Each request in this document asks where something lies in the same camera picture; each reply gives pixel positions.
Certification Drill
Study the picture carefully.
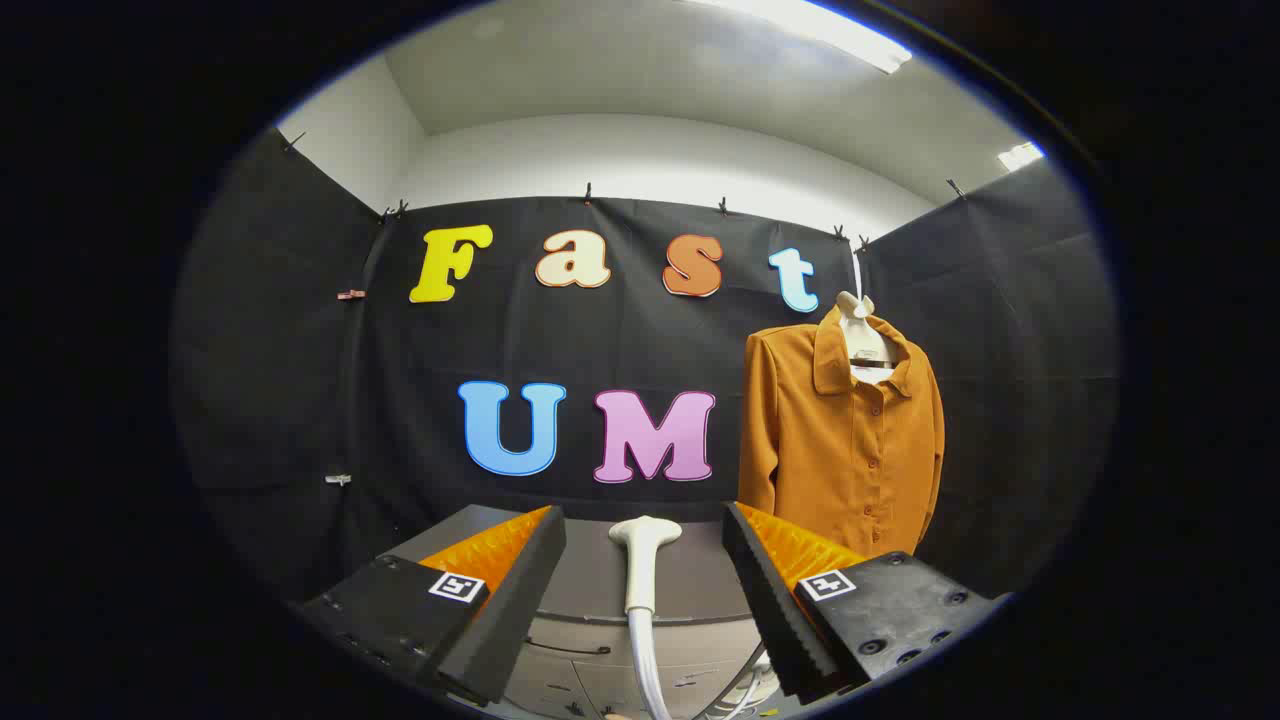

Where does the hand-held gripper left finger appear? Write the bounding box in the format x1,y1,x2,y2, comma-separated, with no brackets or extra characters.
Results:
300,505,567,707

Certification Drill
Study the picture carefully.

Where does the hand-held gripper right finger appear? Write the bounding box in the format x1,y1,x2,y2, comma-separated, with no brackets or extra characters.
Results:
722,501,1001,704

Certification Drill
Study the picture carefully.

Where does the orange button shirt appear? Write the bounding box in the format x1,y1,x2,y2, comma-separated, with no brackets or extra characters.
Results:
738,305,946,558

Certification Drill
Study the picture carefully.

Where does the white mannequin torso hanger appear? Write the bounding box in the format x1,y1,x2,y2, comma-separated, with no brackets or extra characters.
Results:
835,291,901,386

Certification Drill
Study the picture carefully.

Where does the row of black clips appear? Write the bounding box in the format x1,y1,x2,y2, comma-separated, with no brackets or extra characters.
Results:
282,130,969,251

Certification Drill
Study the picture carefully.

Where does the long ceiling light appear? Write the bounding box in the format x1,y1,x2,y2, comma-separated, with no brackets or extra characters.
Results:
690,0,913,74

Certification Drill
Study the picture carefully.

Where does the white cable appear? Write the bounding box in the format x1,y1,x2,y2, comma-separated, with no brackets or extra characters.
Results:
715,650,773,720

